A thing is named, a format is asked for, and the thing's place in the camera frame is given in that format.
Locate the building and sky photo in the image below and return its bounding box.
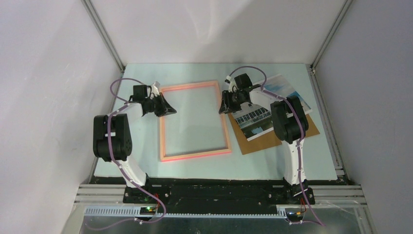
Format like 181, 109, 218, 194
232, 74, 312, 141

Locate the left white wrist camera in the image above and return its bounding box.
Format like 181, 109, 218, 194
149, 81, 160, 99

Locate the right aluminium corner post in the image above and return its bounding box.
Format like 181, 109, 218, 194
310, 0, 354, 71

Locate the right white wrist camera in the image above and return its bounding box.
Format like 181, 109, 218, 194
225, 76, 238, 93

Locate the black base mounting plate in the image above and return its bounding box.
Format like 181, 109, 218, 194
90, 175, 349, 215

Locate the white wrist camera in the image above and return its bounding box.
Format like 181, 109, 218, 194
149, 81, 160, 99
225, 76, 238, 93

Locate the brown backing board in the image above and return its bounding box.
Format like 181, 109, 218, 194
227, 111, 320, 156

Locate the left aluminium corner post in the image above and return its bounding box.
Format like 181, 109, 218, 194
81, 0, 126, 73

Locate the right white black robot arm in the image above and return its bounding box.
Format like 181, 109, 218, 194
219, 74, 309, 204

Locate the aluminium corner post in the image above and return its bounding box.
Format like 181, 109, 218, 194
310, 0, 354, 71
81, 0, 126, 73

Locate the orange wooden picture frame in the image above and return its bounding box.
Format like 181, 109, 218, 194
159, 80, 232, 162

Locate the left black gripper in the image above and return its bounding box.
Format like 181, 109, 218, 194
145, 93, 176, 117

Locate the aluminium front rail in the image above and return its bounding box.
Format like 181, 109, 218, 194
74, 185, 367, 218

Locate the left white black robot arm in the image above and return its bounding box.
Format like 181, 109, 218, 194
93, 82, 177, 203

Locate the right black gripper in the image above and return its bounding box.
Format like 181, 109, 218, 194
219, 90, 245, 114

